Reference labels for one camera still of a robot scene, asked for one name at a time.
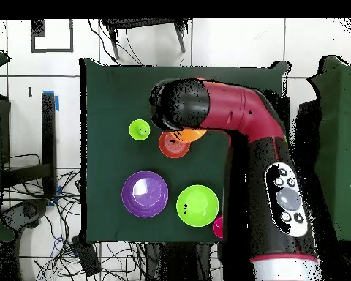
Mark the large orange bowl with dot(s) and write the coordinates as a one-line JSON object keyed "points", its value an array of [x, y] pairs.
{"points": [[190, 135]]}

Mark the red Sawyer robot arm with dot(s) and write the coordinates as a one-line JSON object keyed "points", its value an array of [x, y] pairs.
{"points": [[237, 108]]}

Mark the red-orange bowl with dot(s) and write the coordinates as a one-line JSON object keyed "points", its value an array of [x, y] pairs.
{"points": [[172, 149]]}

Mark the lime green smooth cup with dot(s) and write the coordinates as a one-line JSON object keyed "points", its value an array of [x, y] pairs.
{"points": [[137, 128]]}

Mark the purple bowl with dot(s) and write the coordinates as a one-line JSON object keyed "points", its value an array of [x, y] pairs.
{"points": [[144, 194]]}

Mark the green bowl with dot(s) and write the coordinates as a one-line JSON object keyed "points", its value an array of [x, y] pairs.
{"points": [[199, 205]]}

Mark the dark green tablecloth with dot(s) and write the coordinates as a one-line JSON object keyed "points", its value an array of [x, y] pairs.
{"points": [[120, 96]]}

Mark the red cup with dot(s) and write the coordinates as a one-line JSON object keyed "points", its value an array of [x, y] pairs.
{"points": [[218, 228]]}

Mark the blue tape strip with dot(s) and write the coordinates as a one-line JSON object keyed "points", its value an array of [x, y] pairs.
{"points": [[57, 104]]}

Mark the black power adapter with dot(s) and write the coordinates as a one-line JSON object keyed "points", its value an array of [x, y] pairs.
{"points": [[86, 257]]}

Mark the black office chair base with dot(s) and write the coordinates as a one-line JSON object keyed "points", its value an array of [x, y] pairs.
{"points": [[29, 210]]}

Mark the black table frame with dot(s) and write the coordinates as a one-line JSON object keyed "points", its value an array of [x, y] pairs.
{"points": [[48, 131]]}

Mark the black camera stand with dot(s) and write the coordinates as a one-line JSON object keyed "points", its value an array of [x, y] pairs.
{"points": [[140, 22]]}

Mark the grey square floor frame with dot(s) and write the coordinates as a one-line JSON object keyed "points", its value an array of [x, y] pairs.
{"points": [[71, 35]]}

